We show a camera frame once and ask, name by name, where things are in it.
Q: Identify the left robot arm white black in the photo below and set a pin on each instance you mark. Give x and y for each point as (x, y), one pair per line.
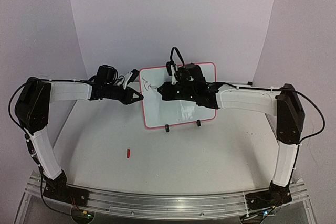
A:
(32, 112)

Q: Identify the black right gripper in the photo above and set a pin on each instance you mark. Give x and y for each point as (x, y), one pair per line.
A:
(171, 91)

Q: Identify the pink framed whiteboard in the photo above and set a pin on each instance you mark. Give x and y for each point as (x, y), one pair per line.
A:
(157, 113)

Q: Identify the black left whiteboard stand foot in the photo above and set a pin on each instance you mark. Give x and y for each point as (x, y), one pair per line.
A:
(167, 129)

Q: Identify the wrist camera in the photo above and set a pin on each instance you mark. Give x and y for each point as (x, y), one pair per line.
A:
(171, 71)
(130, 77)

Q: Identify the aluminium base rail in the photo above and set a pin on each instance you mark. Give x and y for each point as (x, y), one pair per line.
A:
(156, 207)

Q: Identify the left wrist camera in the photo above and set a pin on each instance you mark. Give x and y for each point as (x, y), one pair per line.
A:
(130, 77)

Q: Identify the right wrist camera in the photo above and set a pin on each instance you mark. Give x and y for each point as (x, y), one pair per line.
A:
(171, 71)

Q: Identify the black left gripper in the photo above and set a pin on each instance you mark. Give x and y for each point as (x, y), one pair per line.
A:
(127, 98)

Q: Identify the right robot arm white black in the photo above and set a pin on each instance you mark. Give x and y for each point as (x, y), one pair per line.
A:
(284, 104)

